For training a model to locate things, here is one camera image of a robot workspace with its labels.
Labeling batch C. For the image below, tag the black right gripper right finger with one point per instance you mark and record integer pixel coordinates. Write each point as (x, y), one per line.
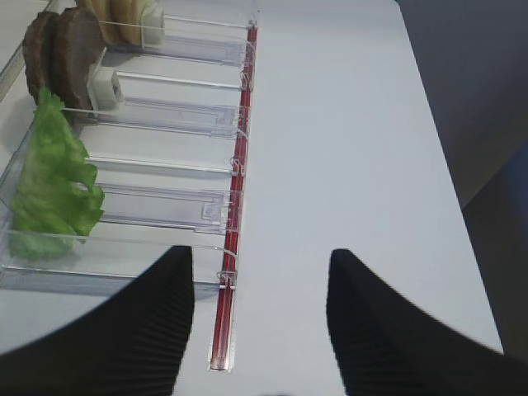
(386, 345)

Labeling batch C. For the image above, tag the bun half rear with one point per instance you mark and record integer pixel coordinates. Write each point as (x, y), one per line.
(102, 10)

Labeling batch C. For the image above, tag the white pusher block rear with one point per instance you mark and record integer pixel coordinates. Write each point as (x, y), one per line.
(152, 24)

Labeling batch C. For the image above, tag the red rack rail strip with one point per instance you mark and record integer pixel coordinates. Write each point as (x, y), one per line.
(221, 353)

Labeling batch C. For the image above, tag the clear acrylic right rack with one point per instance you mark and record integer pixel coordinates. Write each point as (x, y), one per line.
(163, 157)

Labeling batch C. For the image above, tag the green lettuce leaf in rack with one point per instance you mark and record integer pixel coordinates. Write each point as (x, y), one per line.
(57, 201)

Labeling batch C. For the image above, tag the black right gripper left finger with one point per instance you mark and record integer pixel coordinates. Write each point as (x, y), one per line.
(132, 344)

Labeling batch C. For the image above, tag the bun half front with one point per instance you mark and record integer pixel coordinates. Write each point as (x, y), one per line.
(127, 14)

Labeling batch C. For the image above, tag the white pusher block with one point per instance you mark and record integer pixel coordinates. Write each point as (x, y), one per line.
(152, 24)
(104, 90)

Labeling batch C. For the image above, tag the brown meat patty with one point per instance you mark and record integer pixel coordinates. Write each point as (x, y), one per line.
(37, 48)
(78, 44)

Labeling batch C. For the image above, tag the bun half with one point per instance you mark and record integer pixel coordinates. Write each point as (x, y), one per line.
(102, 10)
(127, 14)

